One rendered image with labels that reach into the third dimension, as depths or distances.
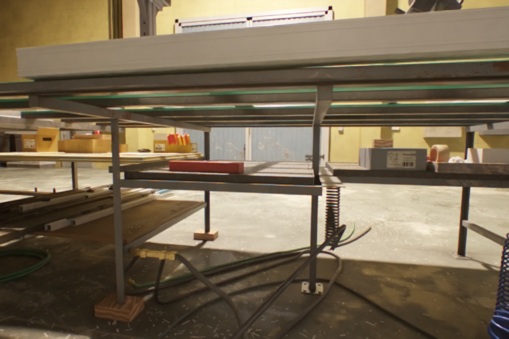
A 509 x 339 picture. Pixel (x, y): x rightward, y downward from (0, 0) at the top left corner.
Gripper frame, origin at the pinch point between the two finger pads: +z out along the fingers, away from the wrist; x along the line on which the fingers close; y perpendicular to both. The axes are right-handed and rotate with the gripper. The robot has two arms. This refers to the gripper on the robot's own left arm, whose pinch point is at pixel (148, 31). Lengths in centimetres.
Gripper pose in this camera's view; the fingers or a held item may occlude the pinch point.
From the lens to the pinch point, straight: 75.1
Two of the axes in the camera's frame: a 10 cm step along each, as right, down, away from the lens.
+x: -2.2, 0.8, -9.7
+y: -9.8, -0.3, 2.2
